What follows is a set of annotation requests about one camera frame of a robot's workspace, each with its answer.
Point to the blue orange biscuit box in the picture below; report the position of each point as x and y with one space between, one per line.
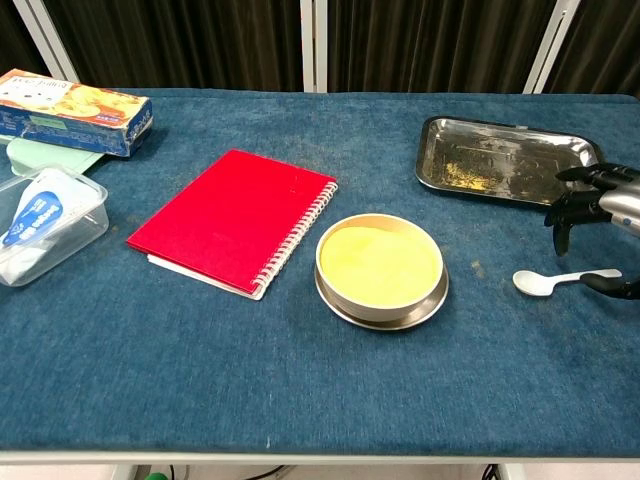
75 115

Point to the white partition frame post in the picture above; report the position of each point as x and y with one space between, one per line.
314 45
46 40
552 45

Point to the dark pleated curtain panel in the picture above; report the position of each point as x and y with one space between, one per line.
15 40
610 45
175 40
425 40

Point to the white plastic spoon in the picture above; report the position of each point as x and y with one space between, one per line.
530 282

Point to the round metal bowl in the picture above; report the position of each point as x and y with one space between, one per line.
380 314

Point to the bright green round object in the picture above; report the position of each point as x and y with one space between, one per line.
157 476

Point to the stainless steel tray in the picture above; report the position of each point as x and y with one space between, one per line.
500 150

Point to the blue table cloth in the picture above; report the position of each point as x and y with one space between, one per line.
200 360

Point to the red spiral notebook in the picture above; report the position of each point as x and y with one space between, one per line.
230 215

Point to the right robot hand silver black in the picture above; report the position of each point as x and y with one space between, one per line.
615 195

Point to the clear plastic container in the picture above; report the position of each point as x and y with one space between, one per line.
95 220

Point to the white blue packet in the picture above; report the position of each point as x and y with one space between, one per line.
35 215

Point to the mint green plastic lid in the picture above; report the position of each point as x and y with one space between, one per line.
40 157

